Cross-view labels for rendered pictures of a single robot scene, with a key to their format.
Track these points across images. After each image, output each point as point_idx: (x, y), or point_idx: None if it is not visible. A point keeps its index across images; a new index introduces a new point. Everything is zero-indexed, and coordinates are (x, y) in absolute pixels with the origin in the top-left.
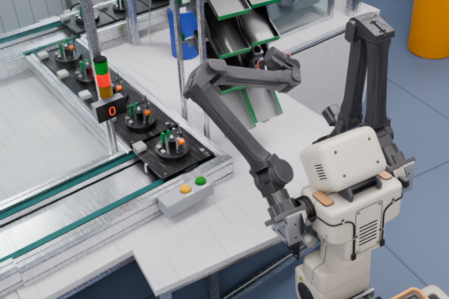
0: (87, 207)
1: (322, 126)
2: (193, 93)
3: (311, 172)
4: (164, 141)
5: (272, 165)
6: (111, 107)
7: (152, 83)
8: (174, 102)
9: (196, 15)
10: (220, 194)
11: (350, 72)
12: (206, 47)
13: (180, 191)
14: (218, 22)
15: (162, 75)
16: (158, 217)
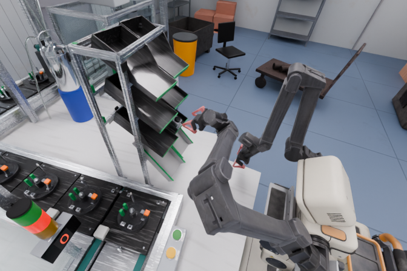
0: None
1: (205, 136)
2: (225, 228)
3: (318, 216)
4: (124, 213)
5: (301, 236)
6: (62, 238)
7: (70, 150)
8: (98, 159)
9: (116, 99)
10: (186, 225)
11: (278, 112)
12: (128, 120)
13: (168, 259)
14: (138, 98)
15: (74, 140)
16: None
